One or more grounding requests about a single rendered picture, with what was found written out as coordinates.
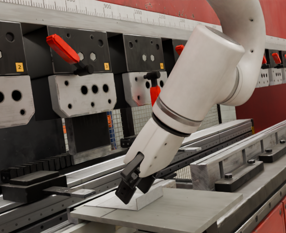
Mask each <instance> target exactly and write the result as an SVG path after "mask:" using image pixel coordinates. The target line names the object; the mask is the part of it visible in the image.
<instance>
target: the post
mask: <svg viewBox="0 0 286 233"><path fill-rule="evenodd" d="M120 113H121V114H120V115H121V122H122V126H123V127H122V129H123V135H124V138H125V137H128V136H132V135H135V131H134V124H133V117H132V110H131V108H124V109H120Z"/></svg>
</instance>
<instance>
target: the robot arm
mask: <svg viewBox="0 0 286 233"><path fill-rule="evenodd" d="M206 1H207V2H208V3H209V4H210V6H211V7H212V8H213V10H214V12H215V13H216V15H217V17H218V19H219V21H220V24H221V27H222V32H220V31H218V30H216V29H214V28H212V27H209V26H206V25H197V26H195V28H194V30H193V32H192V34H191V35H190V37H189V39H188V41H187V43H186V45H185V47H184V49H183V51H182V53H181V55H180V56H179V58H178V60H177V62H176V64H175V66H174V68H173V70H172V71H171V73H170V75H169V77H168V79H167V81H166V83H165V84H164V86H163V88H162V90H161V92H160V94H159V96H158V97H157V99H156V101H155V103H154V105H153V107H152V110H153V112H152V118H150V119H149V120H148V122H147V123H146V124H145V126H144V127H143V128H142V130H141V131H140V133H139V134H138V136H137V137H136V139H135V140H134V142H133V144H132V145H131V147H130V149H129V150H128V152H127V154H126V156H125V157H124V160H123V162H124V163H125V164H128V165H127V167H126V168H124V169H123V170H122V171H121V173H120V175H121V176H122V180H121V182H120V184H119V186H118V188H117V190H116V191H115V195H116V196H117V197H118V198H119V199H120V200H121V201H122V202H123V203H124V204H128V203H129V202H130V200H131V198H132V197H133V195H134V193H135V192H136V190H137V188H138V189H139V190H140V191H141V192H142V193H144V194H145V193H147V192H148V191H149V190H150V188H151V186H152V184H153V183H154V181H155V178H156V177H157V176H158V175H159V173H160V171H161V169H163V168H165V167H167V166H168V165H169V164H170V162H171V161H172V160H173V158H174V156H175V155H176V153H177V152H178V150H179V148H180V146H181V145H182V143H183V141H184V139H185V137H189V136H190V135H191V134H192V133H195V132H196V131H197V129H198V128H199V127H200V126H201V123H202V121H203V119H204V118H205V116H206V114H207V113H208V111H209V110H210V108H211V107H212V106H214V105H215V104H220V105H226V106H240V105H242V104H244V103H245V102H247V101H248V100H249V98H250V97H251V95H252V94H253V91H254V89H255V87H256V84H257V81H258V77H259V74H260V70H261V65H262V60H263V56H264V50H265V43H266V27H265V20H264V16H263V12H262V8H261V5H260V2H259V0H206ZM138 167H140V170H138V169H137V168H138ZM133 172H134V173H135V174H137V175H138V177H137V178H136V179H135V181H134V179H133V177H132V176H131V175H132V173H133ZM154 177H155V178H154ZM136 187H137V188H136Z"/></svg>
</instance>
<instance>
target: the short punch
mask: <svg viewBox="0 0 286 233"><path fill-rule="evenodd" d="M64 120H65V127H66V133H67V140H68V149H69V154H70V155H73V161H74V165H76V164H79V163H82V162H85V161H89V160H92V159H95V158H99V157H102V156H105V155H109V147H108V146H109V145H111V139H110V132H109V125H108V118H107V112H101V113H95V114H89V115H83V116H75V117H69V118H64Z"/></svg>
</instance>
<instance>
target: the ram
mask: <svg viewBox="0 0 286 233"><path fill-rule="evenodd" d="M97 1H102V2H106V3H111V4H116V5H120V6H126V7H131V8H136V9H140V10H145V11H150V12H156V13H161V14H165V15H170V16H175V17H179V18H185V19H190V20H195V21H199V22H204V23H209V24H213V25H219V26H221V24H220V21H219V19H218V17H217V15H216V13H215V12H214V10H213V8H212V7H211V6H210V4H209V3H208V2H207V1H206V0H97ZM259 2H260V5H261V8H262V12H263V16H264V20H265V27H266V35H268V36H273V37H278V38H283V39H286V0H259ZM0 20H1V21H10V22H19V23H21V30H22V35H24V34H26V33H29V32H32V31H34V30H37V29H39V28H42V27H45V26H47V25H49V26H58V27H66V28H75V29H84V30H93V31H105V32H106V33H107V38H109V37H113V36H116V35H119V34H132V35H140V36H149V37H160V38H161V39H162V41H165V40H169V39H179V40H188V39H189V37H190V35H191V34H192V32H193V31H190V30H184V29H177V28H171V27H165V26H159V25H151V24H145V23H139V22H132V21H126V20H120V19H114V18H106V17H100V16H94V15H87V14H81V13H75V12H67V11H60V10H55V9H48V8H42V7H36V6H28V5H22V4H15V3H9V2H3V1H0ZM265 49H274V50H278V51H281V50H282V51H286V45H282V44H276V43H267V42H266V43H265Z"/></svg>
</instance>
